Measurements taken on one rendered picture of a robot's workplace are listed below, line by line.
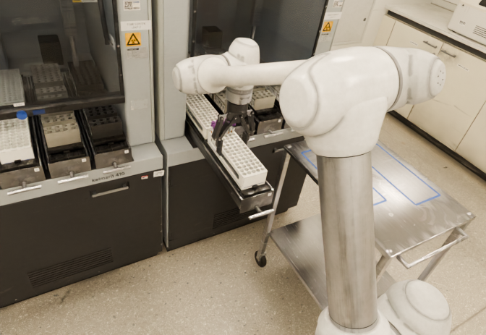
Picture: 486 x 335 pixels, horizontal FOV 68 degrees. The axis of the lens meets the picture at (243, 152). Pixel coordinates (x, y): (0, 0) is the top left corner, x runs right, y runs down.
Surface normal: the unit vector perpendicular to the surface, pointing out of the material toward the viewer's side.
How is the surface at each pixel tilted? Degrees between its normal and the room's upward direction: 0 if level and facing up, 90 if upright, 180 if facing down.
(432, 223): 0
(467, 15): 90
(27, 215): 90
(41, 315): 0
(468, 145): 90
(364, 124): 69
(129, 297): 0
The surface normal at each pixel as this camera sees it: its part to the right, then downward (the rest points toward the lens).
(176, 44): 0.47, 0.59
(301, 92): -0.87, 0.18
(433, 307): 0.22, -0.84
